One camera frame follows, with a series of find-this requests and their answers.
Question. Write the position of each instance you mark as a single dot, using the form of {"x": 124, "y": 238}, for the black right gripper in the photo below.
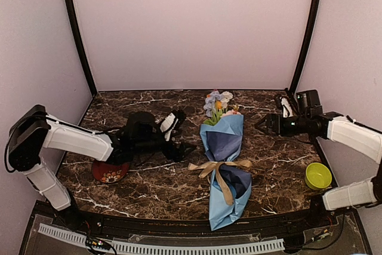
{"x": 271, "y": 118}

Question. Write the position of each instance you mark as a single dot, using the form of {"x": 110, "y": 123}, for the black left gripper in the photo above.
{"x": 178, "y": 154}

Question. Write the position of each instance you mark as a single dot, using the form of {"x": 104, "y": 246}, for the beige satin ribbon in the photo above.
{"x": 232, "y": 177}

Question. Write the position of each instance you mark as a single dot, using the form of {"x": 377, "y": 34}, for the blue wrapping paper sheet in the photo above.
{"x": 222, "y": 143}

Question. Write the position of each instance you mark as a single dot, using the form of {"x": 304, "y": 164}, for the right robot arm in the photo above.
{"x": 304, "y": 114}

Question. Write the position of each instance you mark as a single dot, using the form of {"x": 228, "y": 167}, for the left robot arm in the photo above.
{"x": 37, "y": 129}

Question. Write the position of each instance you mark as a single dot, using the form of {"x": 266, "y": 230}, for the yellow-green bowl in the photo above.
{"x": 318, "y": 176}

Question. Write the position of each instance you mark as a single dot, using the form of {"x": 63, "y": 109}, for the red floral plate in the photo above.
{"x": 108, "y": 173}

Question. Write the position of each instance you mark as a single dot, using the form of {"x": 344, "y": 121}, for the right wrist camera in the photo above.
{"x": 284, "y": 104}

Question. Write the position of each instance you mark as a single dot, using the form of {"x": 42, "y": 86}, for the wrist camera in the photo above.
{"x": 172, "y": 122}
{"x": 284, "y": 104}

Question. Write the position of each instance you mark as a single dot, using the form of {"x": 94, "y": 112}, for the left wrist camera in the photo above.
{"x": 172, "y": 122}

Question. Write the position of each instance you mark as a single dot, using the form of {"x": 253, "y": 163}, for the black right corner post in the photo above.
{"x": 311, "y": 20}

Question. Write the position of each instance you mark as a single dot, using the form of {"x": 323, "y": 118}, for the black corner post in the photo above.
{"x": 311, "y": 20}
{"x": 71, "y": 13}

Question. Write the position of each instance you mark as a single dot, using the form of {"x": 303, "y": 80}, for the black front frame rail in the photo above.
{"x": 289, "y": 224}

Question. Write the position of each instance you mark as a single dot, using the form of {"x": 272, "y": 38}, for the white slotted cable duct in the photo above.
{"x": 161, "y": 245}

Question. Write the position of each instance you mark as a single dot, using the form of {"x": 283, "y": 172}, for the black left corner post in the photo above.
{"x": 71, "y": 13}

